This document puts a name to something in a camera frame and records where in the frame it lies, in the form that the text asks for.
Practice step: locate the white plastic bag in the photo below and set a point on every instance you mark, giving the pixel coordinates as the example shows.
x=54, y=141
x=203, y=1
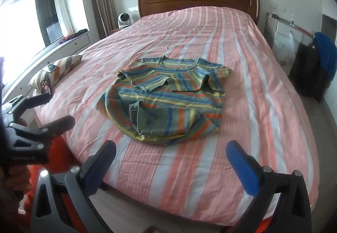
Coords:
x=285, y=44

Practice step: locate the window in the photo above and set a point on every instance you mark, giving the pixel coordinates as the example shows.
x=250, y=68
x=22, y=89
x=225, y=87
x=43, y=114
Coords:
x=31, y=16

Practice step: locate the person's left hand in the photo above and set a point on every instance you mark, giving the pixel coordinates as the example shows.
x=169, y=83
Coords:
x=18, y=180

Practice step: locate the blue cloth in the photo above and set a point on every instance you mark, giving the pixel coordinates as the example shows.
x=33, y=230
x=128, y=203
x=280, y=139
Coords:
x=326, y=53

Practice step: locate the striped knit sweater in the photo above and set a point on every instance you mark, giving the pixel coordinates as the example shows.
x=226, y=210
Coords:
x=168, y=98

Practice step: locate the wooden nightstand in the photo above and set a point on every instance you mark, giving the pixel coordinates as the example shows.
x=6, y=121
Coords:
x=115, y=31

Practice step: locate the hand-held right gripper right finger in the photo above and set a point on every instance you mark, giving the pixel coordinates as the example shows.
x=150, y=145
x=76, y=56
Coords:
x=244, y=169

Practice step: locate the black smartphone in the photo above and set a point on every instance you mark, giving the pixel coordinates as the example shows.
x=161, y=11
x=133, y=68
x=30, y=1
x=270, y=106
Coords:
x=46, y=87

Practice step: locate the orange cloth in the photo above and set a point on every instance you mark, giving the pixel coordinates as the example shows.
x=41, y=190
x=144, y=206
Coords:
x=56, y=148

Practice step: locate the white sheer curtain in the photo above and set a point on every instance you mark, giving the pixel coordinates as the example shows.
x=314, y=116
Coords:
x=63, y=6

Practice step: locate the white wall socket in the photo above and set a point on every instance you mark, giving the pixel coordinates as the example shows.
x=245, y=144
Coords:
x=133, y=9
x=277, y=7

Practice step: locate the flat card on pillow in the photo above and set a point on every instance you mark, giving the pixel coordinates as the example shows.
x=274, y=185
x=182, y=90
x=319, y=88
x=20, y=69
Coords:
x=51, y=67

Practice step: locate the pink striped bed sheet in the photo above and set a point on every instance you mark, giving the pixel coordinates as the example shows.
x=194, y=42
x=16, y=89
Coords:
x=258, y=96

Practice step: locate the white round fan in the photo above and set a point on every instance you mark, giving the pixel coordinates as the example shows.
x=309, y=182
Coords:
x=124, y=20

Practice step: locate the diamond pattern pillow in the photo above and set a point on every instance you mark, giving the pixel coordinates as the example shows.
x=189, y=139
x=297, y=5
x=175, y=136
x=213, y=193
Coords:
x=63, y=65

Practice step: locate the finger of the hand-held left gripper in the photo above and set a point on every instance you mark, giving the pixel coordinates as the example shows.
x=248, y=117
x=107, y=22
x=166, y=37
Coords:
x=31, y=102
x=52, y=127

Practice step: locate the dark clothes pile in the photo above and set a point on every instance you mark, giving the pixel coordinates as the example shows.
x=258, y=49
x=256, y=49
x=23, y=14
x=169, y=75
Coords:
x=75, y=35

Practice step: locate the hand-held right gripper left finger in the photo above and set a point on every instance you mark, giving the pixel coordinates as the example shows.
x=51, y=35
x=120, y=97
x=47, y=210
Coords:
x=96, y=172

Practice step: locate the glass side table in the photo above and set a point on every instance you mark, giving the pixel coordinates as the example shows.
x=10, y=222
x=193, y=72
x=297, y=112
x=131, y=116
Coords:
x=295, y=26

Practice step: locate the white window bench cabinet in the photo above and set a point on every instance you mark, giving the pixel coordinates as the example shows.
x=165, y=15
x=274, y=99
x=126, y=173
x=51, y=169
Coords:
x=60, y=49

